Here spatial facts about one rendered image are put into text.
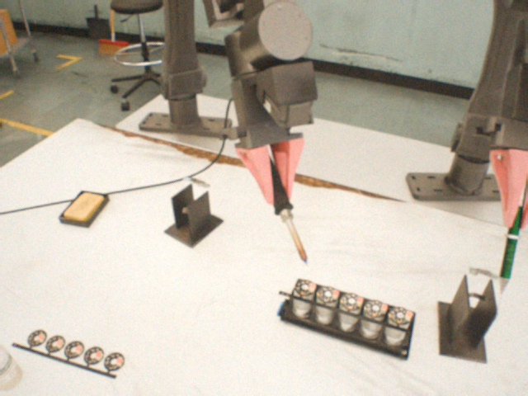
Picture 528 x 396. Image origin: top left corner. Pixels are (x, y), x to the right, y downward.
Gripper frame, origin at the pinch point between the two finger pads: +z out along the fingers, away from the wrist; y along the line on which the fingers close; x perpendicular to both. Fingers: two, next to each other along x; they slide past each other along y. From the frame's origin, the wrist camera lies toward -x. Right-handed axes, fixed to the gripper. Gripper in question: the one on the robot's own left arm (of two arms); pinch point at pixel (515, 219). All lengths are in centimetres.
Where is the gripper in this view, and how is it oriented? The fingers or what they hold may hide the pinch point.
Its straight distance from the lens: 46.8
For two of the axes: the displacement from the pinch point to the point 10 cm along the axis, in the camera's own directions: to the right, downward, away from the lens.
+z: -1.5, 9.8, 1.0
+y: 9.6, 1.7, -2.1
